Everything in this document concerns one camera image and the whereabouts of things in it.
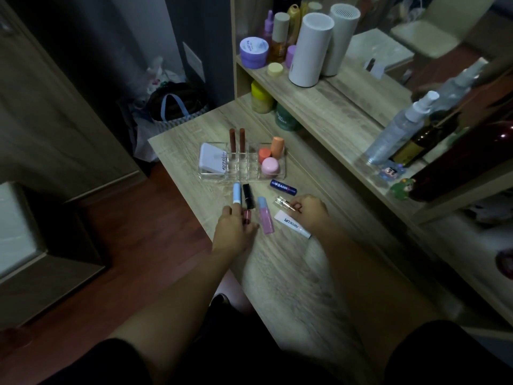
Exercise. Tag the person's right hand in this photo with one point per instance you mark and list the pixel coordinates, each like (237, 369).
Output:
(314, 214)

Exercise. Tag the pink lip gloss blue cap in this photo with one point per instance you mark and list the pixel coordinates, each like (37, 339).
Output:
(265, 218)

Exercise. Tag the small orange round pot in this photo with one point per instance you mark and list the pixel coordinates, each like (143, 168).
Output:
(264, 155)

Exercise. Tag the white plastic bag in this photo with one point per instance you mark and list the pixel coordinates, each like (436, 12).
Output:
(146, 132)

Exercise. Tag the person's black clothing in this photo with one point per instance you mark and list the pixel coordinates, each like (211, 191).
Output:
(240, 356)

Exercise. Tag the white compact case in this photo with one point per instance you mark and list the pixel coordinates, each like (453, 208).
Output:
(212, 158)

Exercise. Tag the green figurine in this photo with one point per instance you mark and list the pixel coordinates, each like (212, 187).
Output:
(402, 189)

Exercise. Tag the clear acrylic makeup organizer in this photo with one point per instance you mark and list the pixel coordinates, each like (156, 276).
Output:
(242, 166)

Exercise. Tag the person's left hand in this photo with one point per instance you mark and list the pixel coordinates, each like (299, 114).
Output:
(230, 236)

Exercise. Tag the vanity mirror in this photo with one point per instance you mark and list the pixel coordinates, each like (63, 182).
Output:
(400, 48)

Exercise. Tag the white lip cream tube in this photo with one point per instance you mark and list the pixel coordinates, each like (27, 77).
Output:
(290, 223)

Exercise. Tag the purple cream jar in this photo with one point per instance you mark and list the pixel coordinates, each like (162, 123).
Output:
(254, 52)

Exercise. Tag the brown lipstick tube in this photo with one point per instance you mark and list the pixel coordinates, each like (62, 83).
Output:
(232, 140)
(242, 139)

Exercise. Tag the black capped red lip tint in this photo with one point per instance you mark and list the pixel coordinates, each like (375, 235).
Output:
(248, 196)

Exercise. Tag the yellow jar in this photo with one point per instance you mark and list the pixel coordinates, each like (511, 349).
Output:
(262, 98)

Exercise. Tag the navy blue lip balm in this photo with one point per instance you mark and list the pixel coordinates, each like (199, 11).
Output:
(283, 187)

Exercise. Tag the person's right fingers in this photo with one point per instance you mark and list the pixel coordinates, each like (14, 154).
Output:
(296, 205)

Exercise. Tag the purple dropper bottle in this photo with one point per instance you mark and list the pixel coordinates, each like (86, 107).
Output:
(269, 26)

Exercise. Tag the small purple bottle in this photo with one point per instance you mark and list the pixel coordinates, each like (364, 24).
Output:
(290, 56)

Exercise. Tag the large dark red bottle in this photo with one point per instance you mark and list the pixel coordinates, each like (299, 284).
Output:
(465, 160)

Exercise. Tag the green jar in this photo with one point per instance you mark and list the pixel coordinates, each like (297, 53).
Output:
(285, 119)

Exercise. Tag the clear spray bottle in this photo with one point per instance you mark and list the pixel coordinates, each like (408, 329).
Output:
(394, 132)

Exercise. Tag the person's left forearm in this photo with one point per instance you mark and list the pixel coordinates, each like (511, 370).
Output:
(176, 312)

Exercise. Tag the amber bottle beige cap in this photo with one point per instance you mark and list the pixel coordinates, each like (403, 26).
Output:
(279, 36)

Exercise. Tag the wooden vanity shelf unit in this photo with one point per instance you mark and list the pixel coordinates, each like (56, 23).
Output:
(332, 116)

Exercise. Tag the pink round jar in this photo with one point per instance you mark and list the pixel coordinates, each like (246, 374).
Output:
(270, 166)

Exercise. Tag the small blue trinket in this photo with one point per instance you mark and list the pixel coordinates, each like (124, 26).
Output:
(390, 172)

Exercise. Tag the white cylinder appliance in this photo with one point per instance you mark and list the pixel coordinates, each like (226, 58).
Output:
(310, 50)

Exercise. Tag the golden yellow bottle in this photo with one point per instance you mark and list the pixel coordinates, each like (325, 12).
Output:
(294, 22)

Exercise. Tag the person's right forearm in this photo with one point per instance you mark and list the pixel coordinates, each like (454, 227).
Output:
(368, 284)

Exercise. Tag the small yellow round lid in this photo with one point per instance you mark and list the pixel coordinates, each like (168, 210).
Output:
(275, 69)

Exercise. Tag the wooden stool box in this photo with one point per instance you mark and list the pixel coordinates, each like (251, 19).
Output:
(36, 252)

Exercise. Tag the person's left thumb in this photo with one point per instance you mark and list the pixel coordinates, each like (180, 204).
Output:
(252, 232)

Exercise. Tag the blue capped lip tube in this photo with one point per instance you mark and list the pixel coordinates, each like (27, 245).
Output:
(237, 192)

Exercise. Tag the orange capped makeup stick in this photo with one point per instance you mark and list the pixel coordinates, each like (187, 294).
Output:
(277, 147)

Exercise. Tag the wooden wardrobe door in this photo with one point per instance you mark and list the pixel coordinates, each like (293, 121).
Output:
(48, 116)

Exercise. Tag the dark brown glass bottle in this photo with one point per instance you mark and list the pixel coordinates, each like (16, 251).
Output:
(421, 142)

